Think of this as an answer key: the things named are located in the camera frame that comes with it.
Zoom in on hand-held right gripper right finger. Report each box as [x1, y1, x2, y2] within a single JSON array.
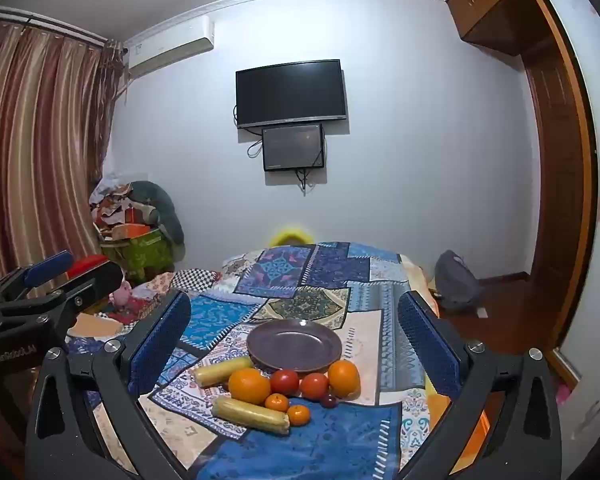
[[395, 290, 563, 480]]

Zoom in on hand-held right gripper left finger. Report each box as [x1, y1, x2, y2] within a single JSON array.
[[25, 287, 201, 480]]

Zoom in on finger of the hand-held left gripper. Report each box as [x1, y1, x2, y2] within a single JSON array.
[[0, 251, 75, 307], [0, 255, 126, 332]]

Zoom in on large orange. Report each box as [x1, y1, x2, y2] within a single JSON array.
[[327, 360, 361, 399], [228, 367, 272, 406]]

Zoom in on red tomato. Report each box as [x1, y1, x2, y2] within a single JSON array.
[[270, 369, 301, 396], [300, 372, 330, 401]]

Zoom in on brown round plate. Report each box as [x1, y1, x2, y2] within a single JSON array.
[[246, 318, 343, 374]]

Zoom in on pink plush toy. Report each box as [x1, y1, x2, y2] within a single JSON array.
[[109, 280, 133, 308]]

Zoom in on red patterned cloth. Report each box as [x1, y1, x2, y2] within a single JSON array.
[[107, 295, 156, 326]]

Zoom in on green and orange bags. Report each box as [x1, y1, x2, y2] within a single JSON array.
[[100, 230, 176, 283]]

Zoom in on beige cardboard sheet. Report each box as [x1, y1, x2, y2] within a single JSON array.
[[70, 312, 123, 338]]

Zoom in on pile of mixed clutter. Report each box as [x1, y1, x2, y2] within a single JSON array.
[[90, 172, 161, 241]]

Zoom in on black-white checkered cloth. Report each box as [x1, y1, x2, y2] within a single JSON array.
[[172, 268, 223, 293]]

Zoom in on grey backpack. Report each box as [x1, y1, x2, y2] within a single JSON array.
[[434, 250, 485, 311]]

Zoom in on grey-green plush toy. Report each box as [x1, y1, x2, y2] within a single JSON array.
[[130, 180, 186, 246]]

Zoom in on striped brown curtain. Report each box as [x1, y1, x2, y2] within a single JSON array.
[[0, 7, 126, 291]]

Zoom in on patchwork printed blanket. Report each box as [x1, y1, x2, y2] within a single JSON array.
[[65, 240, 441, 480]]

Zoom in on brown wooden door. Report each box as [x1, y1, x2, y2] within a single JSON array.
[[522, 50, 597, 346]]

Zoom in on white air conditioner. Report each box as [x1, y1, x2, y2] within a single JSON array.
[[122, 15, 216, 81]]

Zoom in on wooden overhead cabinet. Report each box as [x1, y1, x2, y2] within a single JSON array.
[[445, 0, 551, 58]]

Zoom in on black hanging cable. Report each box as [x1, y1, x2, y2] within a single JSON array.
[[295, 167, 316, 196]]

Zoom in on small black wall screen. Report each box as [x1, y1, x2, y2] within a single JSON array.
[[261, 123, 326, 172]]

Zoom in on wall-mounted black television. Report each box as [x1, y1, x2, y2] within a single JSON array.
[[235, 59, 348, 130]]

